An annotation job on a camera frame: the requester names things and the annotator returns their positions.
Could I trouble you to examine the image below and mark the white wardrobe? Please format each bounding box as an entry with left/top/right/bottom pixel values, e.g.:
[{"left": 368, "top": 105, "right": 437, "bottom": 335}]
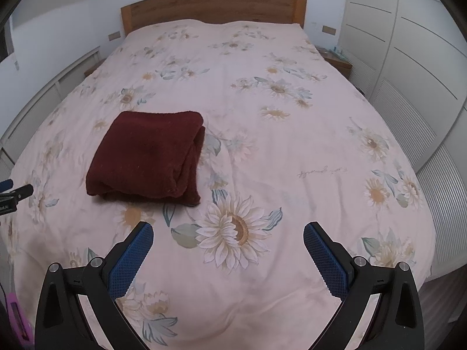
[{"left": 337, "top": 0, "right": 467, "bottom": 281}]

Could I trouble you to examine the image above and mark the floral duvet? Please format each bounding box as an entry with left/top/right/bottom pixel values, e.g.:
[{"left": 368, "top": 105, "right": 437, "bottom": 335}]
[{"left": 6, "top": 19, "right": 436, "bottom": 350}]

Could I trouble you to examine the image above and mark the wooden bed headboard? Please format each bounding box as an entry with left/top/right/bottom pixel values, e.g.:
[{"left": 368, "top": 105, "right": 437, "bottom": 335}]
[{"left": 120, "top": 0, "right": 308, "bottom": 38}]

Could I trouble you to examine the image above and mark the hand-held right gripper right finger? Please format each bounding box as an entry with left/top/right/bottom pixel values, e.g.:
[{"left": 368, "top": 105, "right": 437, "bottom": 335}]
[{"left": 304, "top": 221, "right": 426, "bottom": 350}]

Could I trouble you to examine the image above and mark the dark red towel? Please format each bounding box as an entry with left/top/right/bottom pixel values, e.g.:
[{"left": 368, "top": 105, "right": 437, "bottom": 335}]
[{"left": 85, "top": 110, "right": 206, "bottom": 207}]

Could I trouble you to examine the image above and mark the wooden nightstand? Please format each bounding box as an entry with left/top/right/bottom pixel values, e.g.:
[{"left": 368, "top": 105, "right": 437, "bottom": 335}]
[{"left": 314, "top": 45, "right": 354, "bottom": 78}]

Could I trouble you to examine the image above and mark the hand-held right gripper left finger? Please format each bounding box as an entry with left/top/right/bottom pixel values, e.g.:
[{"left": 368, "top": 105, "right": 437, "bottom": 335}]
[{"left": 34, "top": 221, "right": 154, "bottom": 350}]

